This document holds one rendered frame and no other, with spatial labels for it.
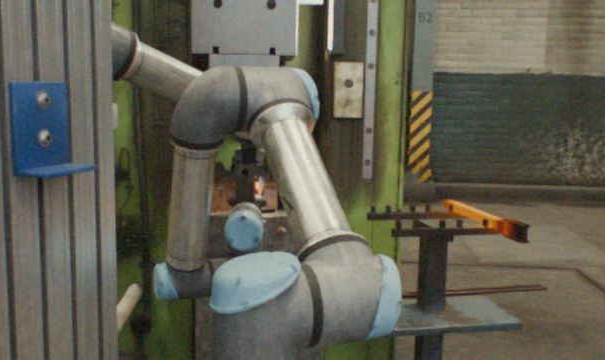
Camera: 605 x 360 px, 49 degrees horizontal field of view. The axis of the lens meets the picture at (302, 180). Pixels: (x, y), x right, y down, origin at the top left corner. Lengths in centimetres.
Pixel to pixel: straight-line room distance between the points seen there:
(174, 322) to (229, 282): 137
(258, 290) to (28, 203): 30
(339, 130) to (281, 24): 39
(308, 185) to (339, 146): 106
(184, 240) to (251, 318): 44
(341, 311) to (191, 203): 44
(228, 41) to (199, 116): 81
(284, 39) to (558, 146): 653
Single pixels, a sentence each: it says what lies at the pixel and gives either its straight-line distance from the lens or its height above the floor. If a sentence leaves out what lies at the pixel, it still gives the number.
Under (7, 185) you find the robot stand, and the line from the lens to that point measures 67.
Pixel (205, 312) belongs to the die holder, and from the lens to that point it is 197.
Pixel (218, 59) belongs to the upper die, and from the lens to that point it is 191.
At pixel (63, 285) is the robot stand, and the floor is 107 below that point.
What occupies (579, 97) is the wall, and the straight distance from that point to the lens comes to 826.
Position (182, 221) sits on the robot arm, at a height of 103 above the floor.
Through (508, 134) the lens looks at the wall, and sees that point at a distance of 806.
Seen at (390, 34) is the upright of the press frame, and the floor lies 144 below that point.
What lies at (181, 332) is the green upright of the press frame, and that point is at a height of 48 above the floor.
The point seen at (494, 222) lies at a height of 94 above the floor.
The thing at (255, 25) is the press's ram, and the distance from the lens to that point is 191.
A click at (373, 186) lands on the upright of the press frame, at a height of 97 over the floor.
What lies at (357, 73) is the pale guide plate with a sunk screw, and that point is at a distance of 204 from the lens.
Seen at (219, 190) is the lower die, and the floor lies 97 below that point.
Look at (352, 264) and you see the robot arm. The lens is 91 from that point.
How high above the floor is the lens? 128
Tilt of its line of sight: 8 degrees down
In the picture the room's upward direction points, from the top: 1 degrees clockwise
